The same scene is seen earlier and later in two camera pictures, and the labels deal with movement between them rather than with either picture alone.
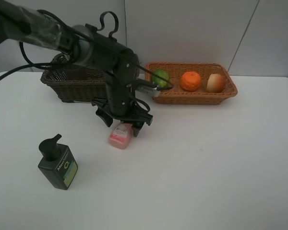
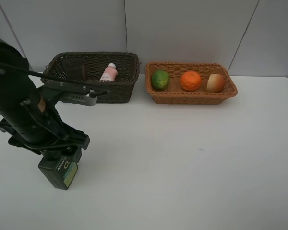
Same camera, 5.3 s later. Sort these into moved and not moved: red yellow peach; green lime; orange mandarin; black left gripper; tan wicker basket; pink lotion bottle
Moved: black left gripper; pink lotion bottle
Not moved: green lime; red yellow peach; orange mandarin; tan wicker basket
